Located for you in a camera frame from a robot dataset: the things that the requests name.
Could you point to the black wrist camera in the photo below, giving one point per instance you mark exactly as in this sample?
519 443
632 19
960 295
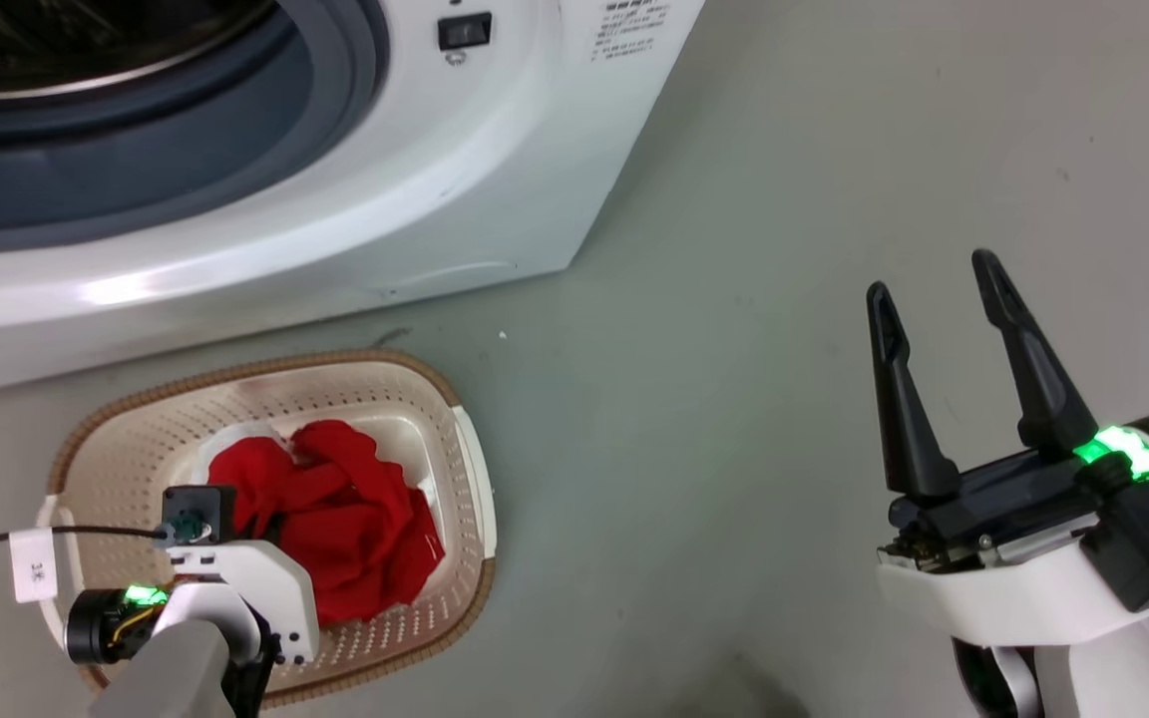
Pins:
1143 548
197 511

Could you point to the black door latch slot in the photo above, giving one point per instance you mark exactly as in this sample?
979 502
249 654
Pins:
465 32

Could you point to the white front-load washing machine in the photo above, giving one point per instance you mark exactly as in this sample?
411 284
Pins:
235 259

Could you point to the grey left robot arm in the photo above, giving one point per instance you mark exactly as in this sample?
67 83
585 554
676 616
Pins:
166 678

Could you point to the printed text label sticker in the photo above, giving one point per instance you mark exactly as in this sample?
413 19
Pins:
631 25

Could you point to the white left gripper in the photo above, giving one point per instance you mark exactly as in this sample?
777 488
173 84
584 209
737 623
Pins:
275 588

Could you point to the grey rubber door gasket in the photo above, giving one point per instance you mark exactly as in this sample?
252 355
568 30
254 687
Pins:
136 170

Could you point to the red and white garment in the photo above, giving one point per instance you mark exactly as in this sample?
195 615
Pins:
355 538

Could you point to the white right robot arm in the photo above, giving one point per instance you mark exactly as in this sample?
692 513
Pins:
1113 683

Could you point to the dark and white right gripper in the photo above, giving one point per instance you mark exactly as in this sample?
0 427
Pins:
993 598

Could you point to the beige perforated laundry basket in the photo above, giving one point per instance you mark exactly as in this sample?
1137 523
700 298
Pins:
136 439

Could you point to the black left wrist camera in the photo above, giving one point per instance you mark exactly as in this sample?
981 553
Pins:
197 511

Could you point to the washing machine drum opening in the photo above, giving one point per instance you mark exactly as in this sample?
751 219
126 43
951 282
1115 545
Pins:
36 45

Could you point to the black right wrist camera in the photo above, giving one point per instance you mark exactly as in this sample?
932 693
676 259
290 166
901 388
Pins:
1143 548

